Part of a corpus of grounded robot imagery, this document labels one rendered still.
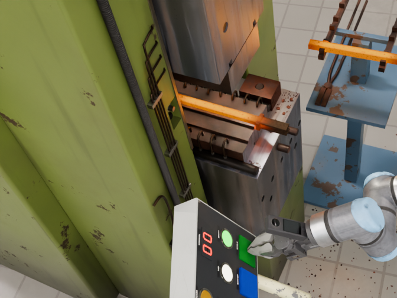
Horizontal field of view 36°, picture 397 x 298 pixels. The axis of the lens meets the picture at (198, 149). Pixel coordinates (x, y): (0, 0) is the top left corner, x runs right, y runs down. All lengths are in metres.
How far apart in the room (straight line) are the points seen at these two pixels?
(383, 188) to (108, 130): 0.75
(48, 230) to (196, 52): 0.94
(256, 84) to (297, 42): 1.52
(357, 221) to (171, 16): 0.68
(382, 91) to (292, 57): 1.20
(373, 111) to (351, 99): 0.10
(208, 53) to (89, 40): 0.36
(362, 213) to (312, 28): 2.26
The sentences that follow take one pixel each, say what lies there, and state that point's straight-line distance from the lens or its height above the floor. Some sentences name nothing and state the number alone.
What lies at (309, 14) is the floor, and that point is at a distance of 3.80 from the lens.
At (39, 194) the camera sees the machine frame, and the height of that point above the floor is 0.95.
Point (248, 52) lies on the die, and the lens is 1.77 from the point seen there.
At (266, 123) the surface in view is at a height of 1.01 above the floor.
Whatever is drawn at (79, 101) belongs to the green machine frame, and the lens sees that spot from 1.49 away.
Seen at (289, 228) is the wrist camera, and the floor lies 1.13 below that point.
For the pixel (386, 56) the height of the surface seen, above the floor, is 1.00.
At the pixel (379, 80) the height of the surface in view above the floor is 0.73.
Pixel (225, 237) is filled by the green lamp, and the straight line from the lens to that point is 1.68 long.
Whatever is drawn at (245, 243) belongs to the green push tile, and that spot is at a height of 1.02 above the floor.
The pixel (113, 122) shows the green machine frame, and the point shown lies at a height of 1.47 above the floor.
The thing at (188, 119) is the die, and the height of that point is 0.99.
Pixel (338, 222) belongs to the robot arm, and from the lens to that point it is 1.60.
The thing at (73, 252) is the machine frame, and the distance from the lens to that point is 2.42.
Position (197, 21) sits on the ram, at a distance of 1.49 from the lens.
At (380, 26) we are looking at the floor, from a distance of 3.73.
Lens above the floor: 2.58
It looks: 53 degrees down
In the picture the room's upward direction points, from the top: 15 degrees counter-clockwise
